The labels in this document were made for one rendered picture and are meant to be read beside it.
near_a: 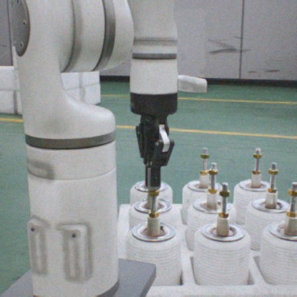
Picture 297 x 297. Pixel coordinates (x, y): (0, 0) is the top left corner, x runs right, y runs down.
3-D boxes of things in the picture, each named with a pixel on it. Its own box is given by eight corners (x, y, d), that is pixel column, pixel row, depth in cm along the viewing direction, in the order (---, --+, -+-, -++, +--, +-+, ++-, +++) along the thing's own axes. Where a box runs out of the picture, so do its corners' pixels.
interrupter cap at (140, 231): (164, 222, 77) (164, 218, 77) (183, 238, 70) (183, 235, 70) (125, 229, 74) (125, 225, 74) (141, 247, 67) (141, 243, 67)
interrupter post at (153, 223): (157, 230, 74) (157, 212, 73) (162, 235, 72) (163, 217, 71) (144, 232, 73) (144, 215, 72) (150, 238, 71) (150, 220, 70)
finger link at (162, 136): (152, 120, 64) (149, 128, 66) (160, 145, 61) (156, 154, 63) (168, 119, 64) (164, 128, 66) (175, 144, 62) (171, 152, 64)
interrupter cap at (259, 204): (289, 217, 79) (289, 213, 79) (248, 211, 82) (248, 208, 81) (291, 203, 86) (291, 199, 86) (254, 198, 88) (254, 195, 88)
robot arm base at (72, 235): (99, 317, 42) (93, 153, 38) (20, 300, 45) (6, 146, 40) (130, 270, 51) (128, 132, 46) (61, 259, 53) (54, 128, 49)
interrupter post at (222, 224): (232, 233, 72) (233, 216, 71) (224, 238, 71) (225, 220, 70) (221, 229, 74) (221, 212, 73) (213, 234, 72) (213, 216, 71)
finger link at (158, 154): (157, 138, 62) (148, 159, 67) (160, 148, 61) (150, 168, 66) (174, 137, 63) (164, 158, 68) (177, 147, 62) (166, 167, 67)
